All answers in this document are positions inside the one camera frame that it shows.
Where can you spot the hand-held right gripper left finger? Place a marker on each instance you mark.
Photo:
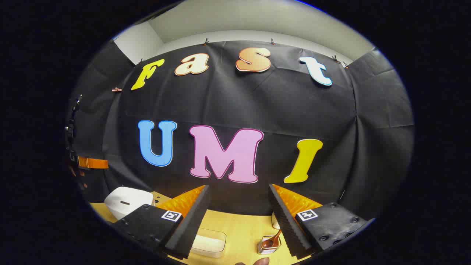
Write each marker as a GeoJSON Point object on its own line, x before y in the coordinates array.
{"type": "Point", "coordinates": [191, 224]}

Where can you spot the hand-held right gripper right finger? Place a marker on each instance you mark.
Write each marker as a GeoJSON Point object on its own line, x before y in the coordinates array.
{"type": "Point", "coordinates": [289, 224]}

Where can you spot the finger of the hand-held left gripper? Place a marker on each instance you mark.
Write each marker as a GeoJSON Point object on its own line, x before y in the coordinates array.
{"type": "Point", "coordinates": [94, 162]}

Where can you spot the brown wooden spoon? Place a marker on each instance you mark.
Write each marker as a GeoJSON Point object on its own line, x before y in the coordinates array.
{"type": "Point", "coordinates": [270, 241]}

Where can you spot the white rice cooker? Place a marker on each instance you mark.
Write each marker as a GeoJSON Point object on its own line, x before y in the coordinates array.
{"type": "Point", "coordinates": [127, 200]}

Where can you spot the white toaster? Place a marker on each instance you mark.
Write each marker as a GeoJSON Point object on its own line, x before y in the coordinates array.
{"type": "Point", "coordinates": [275, 221]}

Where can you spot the black backdrop cloth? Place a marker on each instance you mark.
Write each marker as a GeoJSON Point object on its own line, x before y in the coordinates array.
{"type": "Point", "coordinates": [257, 103]}

